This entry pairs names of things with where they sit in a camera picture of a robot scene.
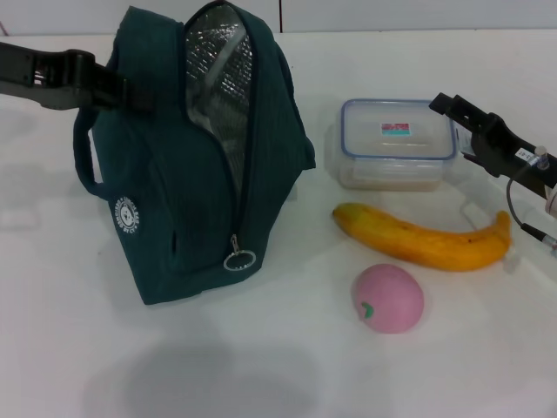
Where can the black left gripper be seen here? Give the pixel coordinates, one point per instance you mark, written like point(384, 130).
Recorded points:
point(43, 74)

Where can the teal insulated lunch bag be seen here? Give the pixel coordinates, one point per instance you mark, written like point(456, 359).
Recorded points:
point(165, 174)

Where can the clear plastic lunch box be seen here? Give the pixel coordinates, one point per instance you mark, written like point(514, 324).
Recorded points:
point(383, 117)

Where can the pink peach toy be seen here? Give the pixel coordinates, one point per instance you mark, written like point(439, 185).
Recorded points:
point(391, 300)

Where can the yellow banana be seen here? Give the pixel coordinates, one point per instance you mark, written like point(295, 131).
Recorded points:
point(413, 244)

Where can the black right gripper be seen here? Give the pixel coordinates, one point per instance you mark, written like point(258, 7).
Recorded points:
point(505, 148)

